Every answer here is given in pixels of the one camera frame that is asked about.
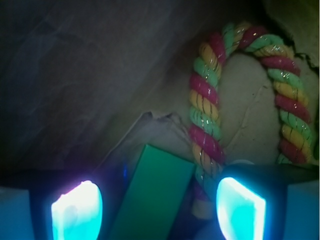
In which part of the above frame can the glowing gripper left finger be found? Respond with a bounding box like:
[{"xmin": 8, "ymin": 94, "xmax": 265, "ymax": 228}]
[{"xmin": 29, "ymin": 172, "xmax": 118, "ymax": 240}]

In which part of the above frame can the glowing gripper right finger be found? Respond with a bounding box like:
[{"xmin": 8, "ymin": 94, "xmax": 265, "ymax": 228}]
[{"xmin": 199, "ymin": 163, "xmax": 288, "ymax": 240}]

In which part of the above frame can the green rectangular block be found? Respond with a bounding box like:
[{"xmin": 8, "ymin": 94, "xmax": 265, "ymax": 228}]
[{"xmin": 108, "ymin": 144, "xmax": 195, "ymax": 240}]

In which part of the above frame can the brown paper-lined box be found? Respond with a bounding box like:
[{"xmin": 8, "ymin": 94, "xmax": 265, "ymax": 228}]
[{"xmin": 0, "ymin": 0, "xmax": 320, "ymax": 172}]

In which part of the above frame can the multicolour twisted rope toy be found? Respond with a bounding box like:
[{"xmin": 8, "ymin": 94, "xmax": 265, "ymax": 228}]
[{"xmin": 188, "ymin": 21, "xmax": 313, "ymax": 220}]

